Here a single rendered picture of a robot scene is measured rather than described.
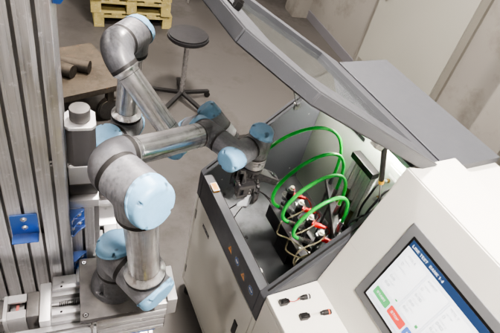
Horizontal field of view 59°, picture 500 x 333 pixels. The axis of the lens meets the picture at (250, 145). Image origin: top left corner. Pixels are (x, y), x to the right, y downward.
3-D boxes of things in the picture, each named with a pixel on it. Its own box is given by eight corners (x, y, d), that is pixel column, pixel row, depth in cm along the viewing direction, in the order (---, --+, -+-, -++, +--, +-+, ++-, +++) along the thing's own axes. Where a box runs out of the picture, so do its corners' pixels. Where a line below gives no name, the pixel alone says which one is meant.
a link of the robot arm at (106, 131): (82, 162, 168) (81, 134, 160) (103, 143, 179) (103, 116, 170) (111, 173, 167) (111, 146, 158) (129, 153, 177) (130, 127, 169)
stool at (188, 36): (206, 84, 437) (216, 21, 394) (214, 117, 398) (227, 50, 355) (147, 81, 421) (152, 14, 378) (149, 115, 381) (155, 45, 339)
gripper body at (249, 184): (228, 184, 151) (234, 158, 143) (250, 180, 155) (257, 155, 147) (236, 201, 146) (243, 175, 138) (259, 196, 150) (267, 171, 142)
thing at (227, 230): (199, 198, 213) (203, 175, 203) (207, 197, 215) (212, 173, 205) (251, 312, 173) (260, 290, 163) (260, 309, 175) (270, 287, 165)
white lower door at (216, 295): (182, 276, 257) (196, 197, 214) (186, 275, 258) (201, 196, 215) (222, 387, 215) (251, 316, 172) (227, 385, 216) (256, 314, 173)
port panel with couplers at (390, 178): (356, 218, 187) (385, 166, 168) (362, 217, 189) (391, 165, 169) (374, 242, 179) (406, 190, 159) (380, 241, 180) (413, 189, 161)
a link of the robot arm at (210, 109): (199, 103, 163) (216, 96, 158) (216, 125, 168) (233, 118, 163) (191, 116, 157) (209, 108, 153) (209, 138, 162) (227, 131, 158)
